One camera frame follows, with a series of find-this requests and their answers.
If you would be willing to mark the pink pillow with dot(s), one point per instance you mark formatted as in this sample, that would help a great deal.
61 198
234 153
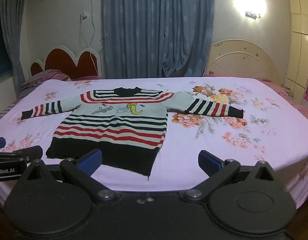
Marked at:
88 78

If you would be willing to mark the red heart-shaped headboard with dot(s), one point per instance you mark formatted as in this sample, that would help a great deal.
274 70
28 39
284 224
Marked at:
86 63

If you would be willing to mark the blue centre curtain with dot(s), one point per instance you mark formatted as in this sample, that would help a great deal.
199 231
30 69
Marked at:
157 38

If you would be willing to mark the wall socket plug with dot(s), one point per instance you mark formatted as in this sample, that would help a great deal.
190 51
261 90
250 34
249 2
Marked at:
83 16

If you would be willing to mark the cream wardrobe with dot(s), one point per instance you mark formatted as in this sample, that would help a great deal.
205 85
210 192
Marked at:
297 73

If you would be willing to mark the blue left window curtain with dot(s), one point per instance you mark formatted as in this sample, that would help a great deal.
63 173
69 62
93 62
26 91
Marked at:
11 15

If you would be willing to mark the purple folded bedding pile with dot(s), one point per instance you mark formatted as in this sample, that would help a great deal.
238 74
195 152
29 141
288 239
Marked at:
33 82

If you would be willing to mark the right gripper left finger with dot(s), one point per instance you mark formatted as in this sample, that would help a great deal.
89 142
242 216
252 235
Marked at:
78 172

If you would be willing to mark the wall lamp fixture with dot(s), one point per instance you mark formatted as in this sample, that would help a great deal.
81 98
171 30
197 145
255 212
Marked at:
252 15

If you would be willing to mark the striped knit child sweater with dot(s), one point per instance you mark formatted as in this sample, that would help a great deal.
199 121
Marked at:
128 125

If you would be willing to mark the cream round headboard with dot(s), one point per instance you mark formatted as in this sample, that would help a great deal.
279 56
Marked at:
240 58

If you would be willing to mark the pink floral bed sheet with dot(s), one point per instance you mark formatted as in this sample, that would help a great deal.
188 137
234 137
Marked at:
272 130

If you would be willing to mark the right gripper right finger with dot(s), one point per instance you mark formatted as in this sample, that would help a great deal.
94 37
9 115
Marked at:
219 173

